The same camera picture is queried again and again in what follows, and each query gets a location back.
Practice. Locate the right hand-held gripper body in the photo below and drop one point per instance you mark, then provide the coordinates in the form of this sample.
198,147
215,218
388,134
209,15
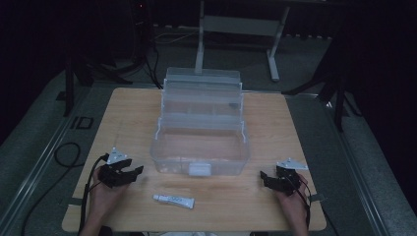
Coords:
287,178

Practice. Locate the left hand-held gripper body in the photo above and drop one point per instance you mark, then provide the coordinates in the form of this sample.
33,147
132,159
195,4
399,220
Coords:
111,175

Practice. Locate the white tube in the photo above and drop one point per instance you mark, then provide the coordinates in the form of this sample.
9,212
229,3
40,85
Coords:
173,200

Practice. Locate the clear plastic tiered storage box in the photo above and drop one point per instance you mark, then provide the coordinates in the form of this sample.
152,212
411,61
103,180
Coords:
200,131

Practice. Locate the person's left hand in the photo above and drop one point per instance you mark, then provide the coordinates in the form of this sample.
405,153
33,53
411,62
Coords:
105,193

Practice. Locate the person's right hand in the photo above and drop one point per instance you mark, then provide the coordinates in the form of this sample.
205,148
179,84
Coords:
293,203

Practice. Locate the grey tape strip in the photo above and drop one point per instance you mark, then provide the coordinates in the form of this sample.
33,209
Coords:
316,197
74,201

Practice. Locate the black metal stand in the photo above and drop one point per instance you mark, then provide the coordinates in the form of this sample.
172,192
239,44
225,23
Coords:
339,105
69,88

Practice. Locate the metal floor rail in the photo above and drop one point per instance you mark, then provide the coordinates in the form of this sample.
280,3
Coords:
42,154
355,170

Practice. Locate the white desk frame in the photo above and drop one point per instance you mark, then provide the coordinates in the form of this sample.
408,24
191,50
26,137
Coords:
236,26

